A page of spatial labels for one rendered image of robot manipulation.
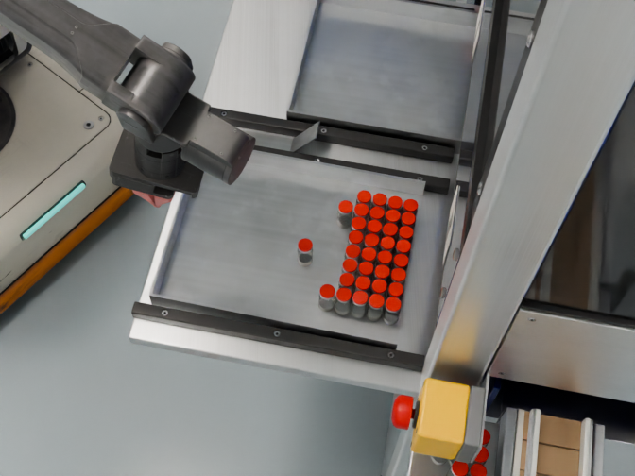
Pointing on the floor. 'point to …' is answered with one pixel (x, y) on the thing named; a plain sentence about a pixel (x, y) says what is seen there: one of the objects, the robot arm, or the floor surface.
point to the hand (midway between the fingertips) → (158, 199)
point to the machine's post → (531, 181)
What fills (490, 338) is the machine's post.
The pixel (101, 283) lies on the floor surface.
